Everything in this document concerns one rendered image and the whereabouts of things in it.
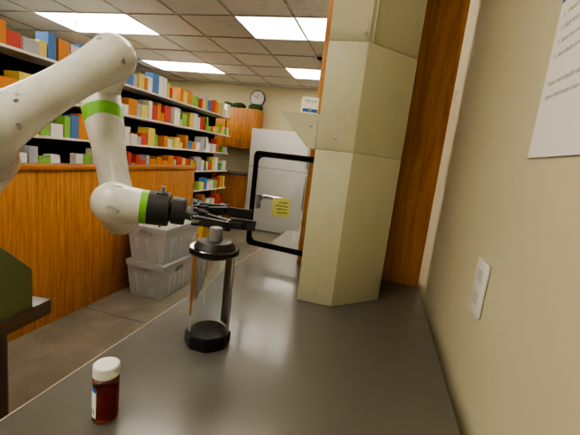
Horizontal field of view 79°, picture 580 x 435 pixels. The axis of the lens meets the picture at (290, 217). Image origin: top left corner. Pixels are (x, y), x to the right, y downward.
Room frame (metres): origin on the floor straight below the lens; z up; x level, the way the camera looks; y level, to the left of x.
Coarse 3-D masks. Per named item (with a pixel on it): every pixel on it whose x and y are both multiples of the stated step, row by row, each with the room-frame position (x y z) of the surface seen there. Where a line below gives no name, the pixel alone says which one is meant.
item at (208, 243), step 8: (216, 232) 0.74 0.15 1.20; (200, 240) 0.74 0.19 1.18; (208, 240) 0.74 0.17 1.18; (216, 240) 0.74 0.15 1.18; (224, 240) 0.76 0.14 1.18; (200, 248) 0.71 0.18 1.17; (208, 248) 0.71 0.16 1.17; (216, 248) 0.71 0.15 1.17; (224, 248) 0.72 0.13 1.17; (232, 248) 0.74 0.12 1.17
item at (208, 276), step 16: (192, 256) 0.73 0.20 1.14; (192, 272) 0.72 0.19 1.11; (208, 272) 0.70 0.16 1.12; (224, 272) 0.72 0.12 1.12; (192, 288) 0.72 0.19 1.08; (208, 288) 0.70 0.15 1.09; (224, 288) 0.72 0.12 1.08; (192, 304) 0.71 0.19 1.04; (208, 304) 0.70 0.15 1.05; (224, 304) 0.72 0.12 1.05; (192, 320) 0.71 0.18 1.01; (208, 320) 0.70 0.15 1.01; (224, 320) 0.73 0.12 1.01; (192, 336) 0.71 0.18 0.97; (208, 336) 0.70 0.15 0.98
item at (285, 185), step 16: (272, 160) 1.44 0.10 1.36; (288, 160) 1.41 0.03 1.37; (272, 176) 1.43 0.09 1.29; (288, 176) 1.41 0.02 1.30; (304, 176) 1.38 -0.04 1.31; (256, 192) 1.46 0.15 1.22; (272, 192) 1.43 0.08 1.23; (288, 192) 1.40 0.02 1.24; (304, 192) 1.38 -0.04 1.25; (272, 208) 1.43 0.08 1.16; (288, 208) 1.40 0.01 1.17; (304, 208) 1.38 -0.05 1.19; (256, 224) 1.45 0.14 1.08; (272, 224) 1.42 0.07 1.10; (288, 224) 1.40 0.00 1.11; (304, 224) 1.37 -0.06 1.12; (256, 240) 1.45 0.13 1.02; (272, 240) 1.42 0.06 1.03; (288, 240) 1.40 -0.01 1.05
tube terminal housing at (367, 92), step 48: (336, 48) 1.05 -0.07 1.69; (384, 48) 1.06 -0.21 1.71; (336, 96) 1.04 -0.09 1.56; (384, 96) 1.07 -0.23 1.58; (336, 144) 1.04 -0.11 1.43; (384, 144) 1.09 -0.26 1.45; (336, 192) 1.03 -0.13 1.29; (384, 192) 1.10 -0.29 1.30; (336, 240) 1.03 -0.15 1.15; (384, 240) 1.12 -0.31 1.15; (336, 288) 1.03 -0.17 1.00
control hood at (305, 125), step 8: (288, 112) 1.07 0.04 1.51; (296, 112) 1.07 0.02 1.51; (288, 120) 1.07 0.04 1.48; (296, 120) 1.07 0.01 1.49; (304, 120) 1.06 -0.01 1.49; (312, 120) 1.06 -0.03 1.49; (296, 128) 1.07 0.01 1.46; (304, 128) 1.06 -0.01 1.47; (312, 128) 1.05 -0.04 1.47; (304, 136) 1.06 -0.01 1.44; (312, 136) 1.05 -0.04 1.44; (312, 144) 1.05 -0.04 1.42
